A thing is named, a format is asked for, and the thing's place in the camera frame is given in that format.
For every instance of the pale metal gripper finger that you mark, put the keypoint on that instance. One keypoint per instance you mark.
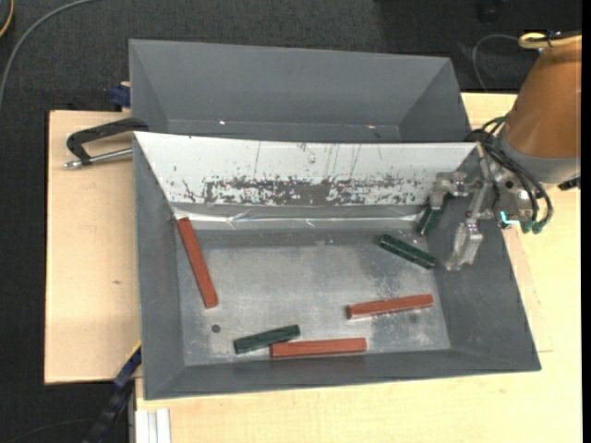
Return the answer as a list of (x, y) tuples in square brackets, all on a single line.
[(447, 187), (464, 247)]

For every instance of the dark green flat block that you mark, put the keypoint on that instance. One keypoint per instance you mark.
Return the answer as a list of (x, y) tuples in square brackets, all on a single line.
[(427, 222), (266, 338), (407, 250)]

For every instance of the red-brown flat block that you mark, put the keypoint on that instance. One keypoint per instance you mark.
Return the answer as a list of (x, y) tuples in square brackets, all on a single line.
[(197, 262), (318, 347), (390, 306)]

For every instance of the grey metal bin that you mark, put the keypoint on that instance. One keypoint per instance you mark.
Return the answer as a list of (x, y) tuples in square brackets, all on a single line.
[(286, 270)]

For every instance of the black cylinder on white bracket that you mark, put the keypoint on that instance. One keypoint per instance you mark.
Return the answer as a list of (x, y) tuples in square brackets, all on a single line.
[(569, 183)]

